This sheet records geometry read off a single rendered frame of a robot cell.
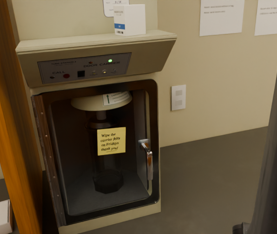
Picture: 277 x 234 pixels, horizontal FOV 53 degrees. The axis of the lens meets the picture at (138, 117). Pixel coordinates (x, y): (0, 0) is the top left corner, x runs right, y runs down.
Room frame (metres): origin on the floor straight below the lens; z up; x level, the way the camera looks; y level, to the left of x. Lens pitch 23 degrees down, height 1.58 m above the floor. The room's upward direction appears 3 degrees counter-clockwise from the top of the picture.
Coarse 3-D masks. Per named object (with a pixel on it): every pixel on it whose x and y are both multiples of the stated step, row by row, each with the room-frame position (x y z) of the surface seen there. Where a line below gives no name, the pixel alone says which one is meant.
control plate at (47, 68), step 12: (60, 60) 0.56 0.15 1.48; (72, 60) 0.57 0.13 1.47; (84, 60) 0.58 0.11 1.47; (96, 60) 0.59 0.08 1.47; (120, 60) 0.61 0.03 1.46; (48, 72) 0.58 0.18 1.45; (60, 72) 0.59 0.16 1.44; (72, 72) 0.60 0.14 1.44; (96, 72) 0.62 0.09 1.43; (108, 72) 0.63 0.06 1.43; (120, 72) 0.65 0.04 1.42
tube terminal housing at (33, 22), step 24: (24, 0) 0.63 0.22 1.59; (48, 0) 0.65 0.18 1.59; (72, 0) 0.66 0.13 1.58; (96, 0) 0.68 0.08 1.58; (144, 0) 0.71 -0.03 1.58; (24, 24) 0.63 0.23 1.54; (48, 24) 0.64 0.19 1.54; (72, 24) 0.66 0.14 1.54; (96, 24) 0.67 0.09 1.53; (120, 216) 0.68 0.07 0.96
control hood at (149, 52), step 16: (160, 32) 0.64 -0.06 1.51; (16, 48) 0.53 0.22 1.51; (32, 48) 0.52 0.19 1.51; (48, 48) 0.53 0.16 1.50; (64, 48) 0.54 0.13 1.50; (80, 48) 0.55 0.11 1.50; (96, 48) 0.56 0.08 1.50; (112, 48) 0.57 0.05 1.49; (128, 48) 0.59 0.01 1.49; (144, 48) 0.60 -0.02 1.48; (160, 48) 0.62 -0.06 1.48; (32, 64) 0.55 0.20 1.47; (144, 64) 0.65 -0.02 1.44; (160, 64) 0.66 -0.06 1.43; (32, 80) 0.59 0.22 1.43; (80, 80) 0.63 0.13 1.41
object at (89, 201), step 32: (64, 96) 0.64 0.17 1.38; (96, 96) 0.66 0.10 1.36; (128, 96) 0.68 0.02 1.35; (64, 128) 0.63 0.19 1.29; (96, 128) 0.65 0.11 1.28; (128, 128) 0.68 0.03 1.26; (64, 160) 0.63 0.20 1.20; (96, 160) 0.65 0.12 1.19; (128, 160) 0.68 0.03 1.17; (64, 192) 0.62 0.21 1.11; (96, 192) 0.65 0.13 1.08; (128, 192) 0.67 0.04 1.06
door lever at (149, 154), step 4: (140, 144) 0.69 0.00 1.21; (144, 144) 0.69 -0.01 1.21; (140, 148) 0.68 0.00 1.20; (144, 148) 0.67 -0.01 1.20; (148, 152) 0.64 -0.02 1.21; (148, 156) 0.64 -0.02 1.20; (148, 160) 0.64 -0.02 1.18; (148, 164) 0.64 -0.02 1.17; (148, 168) 0.64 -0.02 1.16; (152, 168) 0.65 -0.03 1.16; (148, 172) 0.64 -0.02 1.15; (152, 172) 0.64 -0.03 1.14; (148, 176) 0.64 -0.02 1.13; (152, 176) 0.64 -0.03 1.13
